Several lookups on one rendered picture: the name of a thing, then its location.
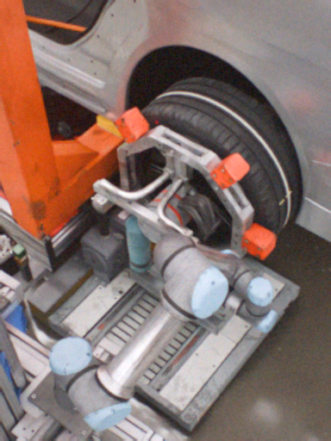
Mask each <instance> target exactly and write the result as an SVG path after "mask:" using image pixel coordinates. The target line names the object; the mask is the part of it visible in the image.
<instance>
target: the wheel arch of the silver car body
mask: <svg viewBox="0 0 331 441"><path fill-rule="evenodd" d="M219 59H222V61H221V63H220V64H219V65H218V68H217V70H216V72H215V75H213V77H212V79H216V80H218V82H219V80H220V82H223V83H225V84H230V76H231V74H232V73H233V72H235V71H236V70H237V71H239V72H241V73H242V74H244V75H245V76H246V77H247V79H246V85H245V87H243V91H244V92H246V93H247V94H248V95H249V96H251V97H254V98H256V99H259V100H260V101H262V102H265V103H268V104H270V105H272V106H273V108H274V109H275V107H274V105H273V104H272V102H271V101H270V100H269V98H268V97H266V96H265V95H264V92H263V91H262V90H261V89H260V88H259V87H258V86H257V85H256V84H254V83H253V82H252V81H251V79H250V78H249V77H248V76H247V75H246V74H245V73H243V72H242V71H240V70H239V69H237V68H236V67H235V65H233V64H231V63H230V62H228V61H226V60H225V59H223V58H221V57H220V56H218V55H216V54H214V53H211V52H210V51H208V50H206V49H203V48H200V47H195V46H192V45H186V44H178V43H172V44H164V45H159V46H156V47H153V48H150V49H149V50H146V51H145V52H144V53H143V54H142V55H141V56H140V57H139V58H138V59H137V60H136V61H135V62H134V63H133V64H132V65H131V68H130V70H129V72H128V75H127V78H126V82H125V86H124V91H123V113H124V114H125V113H126V112H128V111H129V110H131V109H132V108H135V107H137V108H138V110H139V111H140V112H141V111H142V110H143V109H144V108H145V107H146V106H147V105H149V104H150V103H151V102H152V101H154V100H155V99H156V98H157V97H159V95H160V94H162V93H163V92H164V91H166V90H167V89H168V88H169V87H171V86H172V85H173V84H176V83H178V81H180V80H183V79H186V78H210V75H211V73H212V71H213V69H215V65H216V63H217V62H218V60H219ZM275 111H276V112H277V110H276V109H275ZM277 114H278V116H279V118H281V119H282V121H283V124H284V126H285V127H286V125H285V123H284V120H283V118H282V116H281V115H279V113H278V112H277ZM286 133H287V134H288V136H289V138H290V140H291V143H293V144H294V147H295V148H296V152H297V147H296V145H295V142H294V140H292V138H291V136H290V132H289V130H288V128H287V127H286ZM297 157H298V161H299V165H300V170H301V175H302V200H301V206H300V209H299V212H298V214H297V217H296V219H295V223H297V221H298V219H299V217H300V214H301V211H302V208H303V198H304V196H303V194H304V185H303V170H302V166H301V161H300V158H299V155H298V152H297Z"/></svg>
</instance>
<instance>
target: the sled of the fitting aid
mask: <svg viewBox="0 0 331 441"><path fill-rule="evenodd" d="M156 245H157V244H155V243H152V244H151V253H153V251H154V248H155V246H156ZM128 277H129V278H131V279H132V280H134V282H135V283H138V284H139V285H140V286H142V287H143V288H145V289H147V290H149V291H151V292H152V293H153V294H154V295H156V296H157V297H159V298H160V299H162V296H160V291H161V290H162V289H163V288H164V287H165V286H166V284H165V283H163V282H161V281H160V280H159V279H158V278H156V277H155V276H153V275H151V271H150V270H147V271H144V272H137V271H133V270H132V269H131V267H130V266H129V267H128ZM233 316H234V314H233V313H231V314H230V315H229V316H228V317H227V318H226V319H225V320H224V321H222V320H220V319H219V318H217V317H216V316H214V315H213V314H211V315H210V316H208V317H206V318H197V319H196V321H195V322H196V323H197V324H198V325H201V326H203V327H204V328H206V329H207V330H209V331H210V332H212V333H214V334H215V335H216V336H218V333H219V332H220V331H221V330H222V328H223V327H224V326H226V325H227V324H228V323H229V321H230V320H231V319H232V317H233Z"/></svg>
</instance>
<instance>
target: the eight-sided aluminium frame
mask: <svg viewBox="0 0 331 441"><path fill-rule="evenodd" d="M152 146H156V147H158V148H159V149H160V150H163V152H166V153H169V154H171V155H172V156H173V157H175V158H177V159H179V160H182V161H184V162H185V163H188V165H189V166H191V167H193V168H195V169H196V170H198V171H201V172H202V174H203V175H204V177H205V179H206V180H207V182H208V183H209V185H210V186H211V188H212V189H214V192H215V193H216V194H217V195H218V197H219V198H220V200H221V201H222V204H223V205H224V207H225V208H227V210H228V212H229V213H230V214H231V215H232V218H233V228H232V238H231V244H226V245H212V246H207V245H204V244H203V243H201V244H199V245H203V246H205V247H208V248H210V249H214V250H217V251H219V252H221V251H224V250H230V251H231V252H233V253H234V254H236V256H237V257H238V258H239V259H242V258H243V257H244V256H245V253H246V252H247V251H245V250H244V249H242V248H241V244H242V236H243V234H244V233H245V232H246V231H247V230H248V228H249V227H250V226H252V225H253V216H254V209H253V207H251V205H250V202H249V201H248V200H247V199H246V197H245V196H244V195H243V193H242V192H241V191H240V188H238V186H237V185H236V183H234V184H232V185H231V186H229V187H227V188H225V189H223V190H222V188H221V186H220V185H219V184H218V183H217V182H216V180H215V179H214V178H212V177H211V175H210V173H211V172H212V171H213V170H214V169H215V168H216V167H217V166H218V165H219V164H220V163H221V160H220V159H219V158H218V157H217V155H216V154H214V153H212V152H211V151H207V149H205V148H204V147H202V146H199V145H197V144H195V143H193V142H191V141H190V140H187V139H185V138H183V136H181V135H179V134H177V133H175V132H173V131H171V130H169V128H166V127H162V126H159V127H156V128H154V129H152V130H150V131H147V132H146V133H145V134H143V135H142V136H141V138H140V139H139V140H137V141H134V142H132V143H129V144H128V143H127V142H125V143H124V144H123V145H120V146H119V147H118V148H117V156H118V162H119V172H120V180H121V185H120V186H121V189H122V190H123V191H126V192H129V193H134V192H138V191H140V190H141V189H143V188H142V186H141V184H140V179H139V167H138V155H137V153H138V152H142V151H145V149H147V148H150V147H152ZM182 147H183V148H182ZM133 201H135V202H138V204H140V205H141V206H142V207H144V206H145V207H146V206H147V205H149V204H150V202H151V201H152V199H151V198H150V196H144V197H142V198H141V199H137V200H133ZM142 202H143V204H142ZM145 207H144V208H145Z"/></svg>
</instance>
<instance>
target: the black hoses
mask: <svg viewBox="0 0 331 441"><path fill-rule="evenodd" d="M189 185H191V186H193V187H195V188H197V187H198V186H199V183H197V182H195V181H193V180H191V179H190V180H189ZM194 207H195V208H194ZM177 208H179V209H181V210H182V211H185V213H189V214H190V215H191V217H192V218H193V219H194V221H195V222H196V224H197V226H198V228H199V232H198V233H197V237H199V238H201V239H204V240H206V239H207V238H208V237H209V236H210V235H211V234H212V233H213V232H214V231H215V229H216V228H217V227H218V226H219V225H220V224H221V221H222V220H220V219H219V218H217V217H215V211H214V207H212V204H211V201H210V199H209V198H208V197H207V196H204V195H193V196H191V195H189V194H186V195H185V196H184V197H183V198H182V199H181V200H179V201H178V202H177ZM197 210H198V212H199V213H198V212H197Z"/></svg>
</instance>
